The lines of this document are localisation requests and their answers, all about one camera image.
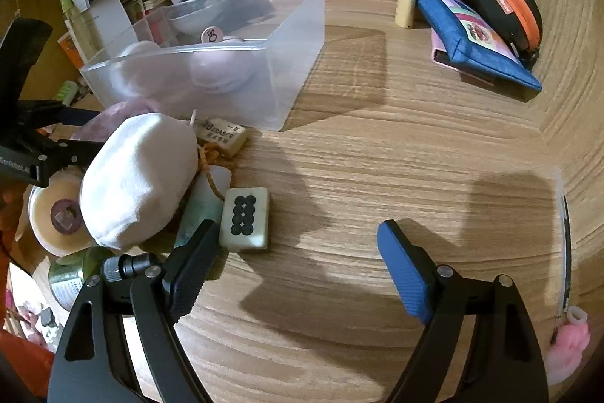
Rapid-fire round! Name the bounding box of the dark grey pouch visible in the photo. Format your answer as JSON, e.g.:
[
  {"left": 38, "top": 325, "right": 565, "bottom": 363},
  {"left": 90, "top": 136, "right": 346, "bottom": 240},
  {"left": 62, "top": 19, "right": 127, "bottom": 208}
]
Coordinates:
[{"left": 225, "top": 0, "right": 277, "bottom": 36}]

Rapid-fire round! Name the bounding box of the lilac plush puff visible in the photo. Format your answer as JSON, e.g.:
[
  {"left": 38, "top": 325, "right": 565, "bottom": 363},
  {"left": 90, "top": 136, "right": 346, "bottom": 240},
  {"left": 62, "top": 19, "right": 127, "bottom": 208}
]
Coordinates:
[{"left": 191, "top": 46, "right": 256, "bottom": 92}]

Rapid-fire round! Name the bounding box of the black orange round case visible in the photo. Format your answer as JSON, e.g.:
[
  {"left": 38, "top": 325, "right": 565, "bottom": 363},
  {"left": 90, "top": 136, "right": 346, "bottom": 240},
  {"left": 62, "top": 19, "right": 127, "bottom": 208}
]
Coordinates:
[{"left": 452, "top": 0, "right": 543, "bottom": 71}]

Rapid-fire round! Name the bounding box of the pale green tube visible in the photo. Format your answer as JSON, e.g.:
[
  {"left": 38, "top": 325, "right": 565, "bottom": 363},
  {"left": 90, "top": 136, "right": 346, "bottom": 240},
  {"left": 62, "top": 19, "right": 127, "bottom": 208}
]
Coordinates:
[{"left": 176, "top": 165, "right": 232, "bottom": 249}]

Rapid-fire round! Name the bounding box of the white cloth pouch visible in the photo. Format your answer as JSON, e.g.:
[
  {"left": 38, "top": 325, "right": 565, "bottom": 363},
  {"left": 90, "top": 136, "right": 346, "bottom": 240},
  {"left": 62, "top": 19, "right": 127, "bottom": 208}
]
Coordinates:
[{"left": 79, "top": 113, "right": 199, "bottom": 250}]

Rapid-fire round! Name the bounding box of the orange red cloth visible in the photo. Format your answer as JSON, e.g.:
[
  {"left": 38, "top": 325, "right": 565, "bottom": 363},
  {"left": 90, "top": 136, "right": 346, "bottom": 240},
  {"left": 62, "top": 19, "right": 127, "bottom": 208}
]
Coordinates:
[{"left": 0, "top": 327, "right": 55, "bottom": 403}]

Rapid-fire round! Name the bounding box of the cream tape roll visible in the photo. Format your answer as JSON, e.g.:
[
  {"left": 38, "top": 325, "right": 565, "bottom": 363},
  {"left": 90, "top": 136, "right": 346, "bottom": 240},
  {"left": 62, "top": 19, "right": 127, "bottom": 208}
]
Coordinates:
[{"left": 28, "top": 169, "right": 92, "bottom": 257}]

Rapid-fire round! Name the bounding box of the mahjong tile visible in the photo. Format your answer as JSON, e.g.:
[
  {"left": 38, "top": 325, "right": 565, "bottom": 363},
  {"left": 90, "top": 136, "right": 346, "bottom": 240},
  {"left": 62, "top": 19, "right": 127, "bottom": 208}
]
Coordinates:
[{"left": 218, "top": 186, "right": 271, "bottom": 252}]

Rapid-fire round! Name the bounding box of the clear plastic storage bin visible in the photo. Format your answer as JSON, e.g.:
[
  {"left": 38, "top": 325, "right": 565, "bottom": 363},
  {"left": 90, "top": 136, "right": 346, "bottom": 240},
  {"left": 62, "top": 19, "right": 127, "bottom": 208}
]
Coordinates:
[{"left": 79, "top": 0, "right": 328, "bottom": 132}]

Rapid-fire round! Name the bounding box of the orange cord gourd pendant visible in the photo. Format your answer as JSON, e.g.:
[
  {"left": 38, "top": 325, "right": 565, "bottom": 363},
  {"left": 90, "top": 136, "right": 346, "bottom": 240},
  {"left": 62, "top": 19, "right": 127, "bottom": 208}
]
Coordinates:
[{"left": 194, "top": 142, "right": 226, "bottom": 202}]

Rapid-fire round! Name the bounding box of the pink rabbit toy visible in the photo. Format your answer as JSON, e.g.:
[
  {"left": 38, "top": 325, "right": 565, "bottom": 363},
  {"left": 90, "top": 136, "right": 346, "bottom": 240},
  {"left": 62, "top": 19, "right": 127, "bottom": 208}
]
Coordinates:
[{"left": 547, "top": 309, "right": 590, "bottom": 385}]

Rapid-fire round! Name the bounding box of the thin black strip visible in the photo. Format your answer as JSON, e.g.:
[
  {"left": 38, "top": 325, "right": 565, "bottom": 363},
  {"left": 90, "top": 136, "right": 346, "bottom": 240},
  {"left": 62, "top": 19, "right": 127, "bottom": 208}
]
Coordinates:
[{"left": 552, "top": 169, "right": 574, "bottom": 344}]

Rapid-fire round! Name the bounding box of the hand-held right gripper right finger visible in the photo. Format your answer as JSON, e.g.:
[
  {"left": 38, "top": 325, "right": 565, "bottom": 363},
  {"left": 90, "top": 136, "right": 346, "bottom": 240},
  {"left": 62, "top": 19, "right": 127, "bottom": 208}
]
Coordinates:
[{"left": 376, "top": 219, "right": 550, "bottom": 403}]

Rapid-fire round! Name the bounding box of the pale green carton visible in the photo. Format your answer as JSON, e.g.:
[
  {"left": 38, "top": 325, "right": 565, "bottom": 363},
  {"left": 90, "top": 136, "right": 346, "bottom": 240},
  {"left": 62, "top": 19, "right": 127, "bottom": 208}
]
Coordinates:
[{"left": 59, "top": 0, "right": 102, "bottom": 59}]

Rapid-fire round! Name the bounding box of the blue zip pouch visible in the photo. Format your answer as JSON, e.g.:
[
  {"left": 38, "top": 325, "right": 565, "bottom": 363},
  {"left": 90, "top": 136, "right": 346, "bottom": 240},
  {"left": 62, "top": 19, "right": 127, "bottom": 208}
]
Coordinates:
[{"left": 415, "top": 0, "right": 542, "bottom": 91}]

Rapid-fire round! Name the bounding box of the green orange stick packet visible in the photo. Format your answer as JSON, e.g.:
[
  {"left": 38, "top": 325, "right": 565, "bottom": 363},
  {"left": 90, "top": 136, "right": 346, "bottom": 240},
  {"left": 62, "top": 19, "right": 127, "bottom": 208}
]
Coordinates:
[{"left": 57, "top": 81, "right": 79, "bottom": 106}]

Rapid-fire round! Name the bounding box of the tall white card box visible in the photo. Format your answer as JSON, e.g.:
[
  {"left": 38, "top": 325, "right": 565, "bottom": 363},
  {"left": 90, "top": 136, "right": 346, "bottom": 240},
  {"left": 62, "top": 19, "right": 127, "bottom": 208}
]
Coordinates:
[{"left": 66, "top": 0, "right": 137, "bottom": 54}]

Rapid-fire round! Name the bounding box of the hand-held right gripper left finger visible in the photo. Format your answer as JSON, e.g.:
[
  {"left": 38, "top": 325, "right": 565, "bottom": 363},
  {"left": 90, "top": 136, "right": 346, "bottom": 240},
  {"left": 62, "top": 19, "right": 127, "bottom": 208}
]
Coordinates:
[{"left": 47, "top": 219, "right": 222, "bottom": 403}]

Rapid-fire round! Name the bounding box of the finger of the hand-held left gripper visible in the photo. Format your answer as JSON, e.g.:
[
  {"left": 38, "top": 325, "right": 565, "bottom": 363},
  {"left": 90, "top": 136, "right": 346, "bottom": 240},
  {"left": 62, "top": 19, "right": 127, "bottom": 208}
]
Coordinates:
[
  {"left": 18, "top": 100, "right": 103, "bottom": 128},
  {"left": 35, "top": 139, "right": 105, "bottom": 187}
]

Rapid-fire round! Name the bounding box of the white round puff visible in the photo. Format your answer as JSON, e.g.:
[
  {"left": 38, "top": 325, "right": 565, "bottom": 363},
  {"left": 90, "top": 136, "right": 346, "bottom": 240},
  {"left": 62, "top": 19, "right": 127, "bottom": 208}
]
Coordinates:
[{"left": 109, "top": 42, "right": 161, "bottom": 99}]

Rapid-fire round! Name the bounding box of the white printed eraser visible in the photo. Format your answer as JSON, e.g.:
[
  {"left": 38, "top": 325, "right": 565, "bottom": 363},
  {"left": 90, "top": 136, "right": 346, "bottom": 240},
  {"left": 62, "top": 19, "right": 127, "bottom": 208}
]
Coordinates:
[{"left": 196, "top": 116, "right": 248, "bottom": 157}]

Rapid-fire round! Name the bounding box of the green tin can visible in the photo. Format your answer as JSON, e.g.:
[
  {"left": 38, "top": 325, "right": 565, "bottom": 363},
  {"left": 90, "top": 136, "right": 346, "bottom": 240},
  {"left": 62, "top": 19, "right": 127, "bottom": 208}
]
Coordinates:
[{"left": 48, "top": 246, "right": 116, "bottom": 312}]

